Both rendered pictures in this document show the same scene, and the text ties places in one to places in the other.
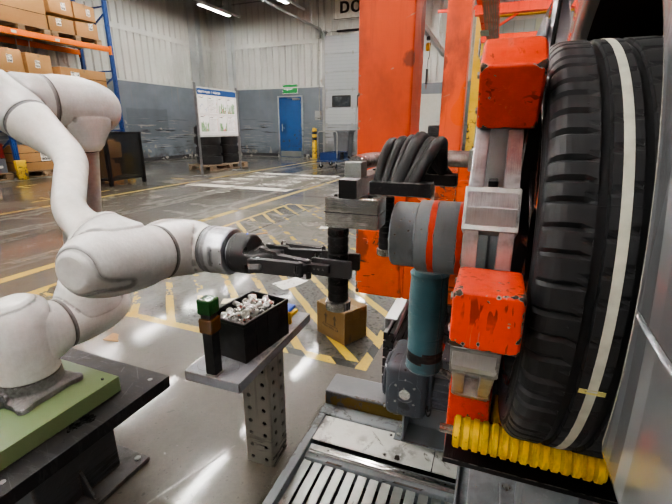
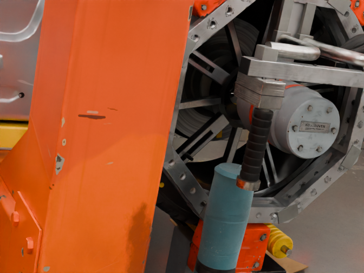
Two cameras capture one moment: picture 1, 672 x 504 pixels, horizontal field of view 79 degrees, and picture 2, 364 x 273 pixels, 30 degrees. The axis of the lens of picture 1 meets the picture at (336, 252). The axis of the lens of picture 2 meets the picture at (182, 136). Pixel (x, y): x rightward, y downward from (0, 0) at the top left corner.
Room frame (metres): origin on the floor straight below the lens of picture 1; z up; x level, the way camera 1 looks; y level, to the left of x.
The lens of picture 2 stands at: (1.97, 0.55, 1.13)
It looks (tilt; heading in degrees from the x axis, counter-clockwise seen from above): 15 degrees down; 221
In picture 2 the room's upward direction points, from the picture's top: 11 degrees clockwise
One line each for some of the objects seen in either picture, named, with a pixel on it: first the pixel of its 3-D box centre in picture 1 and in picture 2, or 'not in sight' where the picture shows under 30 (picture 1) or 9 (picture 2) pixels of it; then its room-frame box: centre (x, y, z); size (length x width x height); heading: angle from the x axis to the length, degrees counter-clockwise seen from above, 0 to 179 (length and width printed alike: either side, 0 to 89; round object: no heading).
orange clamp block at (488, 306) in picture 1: (485, 307); not in sight; (0.44, -0.18, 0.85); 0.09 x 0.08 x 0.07; 159
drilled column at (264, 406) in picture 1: (264, 399); not in sight; (1.13, 0.23, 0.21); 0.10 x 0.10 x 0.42; 69
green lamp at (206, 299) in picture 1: (207, 305); not in sight; (0.91, 0.31, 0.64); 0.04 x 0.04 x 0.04; 69
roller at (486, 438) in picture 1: (524, 447); (256, 226); (0.59, -0.33, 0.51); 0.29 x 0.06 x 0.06; 69
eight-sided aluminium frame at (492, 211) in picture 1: (486, 241); (267, 105); (0.74, -0.28, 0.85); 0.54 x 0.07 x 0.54; 159
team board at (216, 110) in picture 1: (219, 130); not in sight; (9.81, 2.67, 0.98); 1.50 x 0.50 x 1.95; 158
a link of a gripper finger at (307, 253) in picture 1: (295, 254); not in sight; (0.72, 0.07, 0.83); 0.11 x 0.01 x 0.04; 82
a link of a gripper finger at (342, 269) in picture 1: (331, 267); not in sight; (0.65, 0.01, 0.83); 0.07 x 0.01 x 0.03; 69
